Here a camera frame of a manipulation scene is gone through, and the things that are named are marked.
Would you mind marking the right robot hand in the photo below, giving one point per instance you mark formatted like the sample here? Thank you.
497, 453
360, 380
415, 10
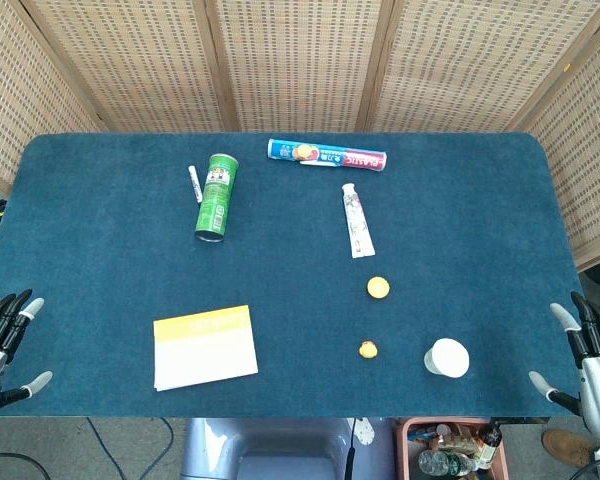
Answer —
594, 345

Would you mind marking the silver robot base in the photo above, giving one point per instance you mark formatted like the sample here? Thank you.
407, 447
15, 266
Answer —
285, 448

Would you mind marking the yellow round cap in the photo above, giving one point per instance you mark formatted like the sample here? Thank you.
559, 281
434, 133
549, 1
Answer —
378, 287

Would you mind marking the small pale yellow round object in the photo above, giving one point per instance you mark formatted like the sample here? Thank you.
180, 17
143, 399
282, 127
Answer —
368, 350

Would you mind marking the brown shoe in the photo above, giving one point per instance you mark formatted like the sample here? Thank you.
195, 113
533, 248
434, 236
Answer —
569, 447

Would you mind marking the dark glass bottle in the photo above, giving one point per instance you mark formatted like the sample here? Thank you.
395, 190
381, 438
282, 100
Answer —
489, 442

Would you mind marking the white paper cup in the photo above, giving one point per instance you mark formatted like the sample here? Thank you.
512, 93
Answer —
447, 357

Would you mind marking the pink storage bin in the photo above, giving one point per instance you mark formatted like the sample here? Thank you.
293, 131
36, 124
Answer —
450, 448

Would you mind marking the clear plastic bottle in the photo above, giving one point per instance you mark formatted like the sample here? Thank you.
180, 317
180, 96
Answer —
442, 462

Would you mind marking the yellow white paper pad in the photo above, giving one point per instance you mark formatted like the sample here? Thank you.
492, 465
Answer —
204, 347

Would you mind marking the white marker pen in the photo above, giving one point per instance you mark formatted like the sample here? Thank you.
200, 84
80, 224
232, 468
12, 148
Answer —
195, 184

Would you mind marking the green chip can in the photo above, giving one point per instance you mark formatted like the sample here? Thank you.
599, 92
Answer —
217, 198

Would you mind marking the white toothpaste tube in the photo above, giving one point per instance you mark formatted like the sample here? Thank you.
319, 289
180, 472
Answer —
357, 220

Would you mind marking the blue table cloth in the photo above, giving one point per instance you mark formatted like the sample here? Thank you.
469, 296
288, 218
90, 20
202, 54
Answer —
280, 270

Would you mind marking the plastic wrap roll box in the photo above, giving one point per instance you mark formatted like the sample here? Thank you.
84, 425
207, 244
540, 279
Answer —
327, 154

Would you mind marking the woven bamboo folding screen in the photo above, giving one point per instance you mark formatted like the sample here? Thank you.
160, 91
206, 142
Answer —
300, 65

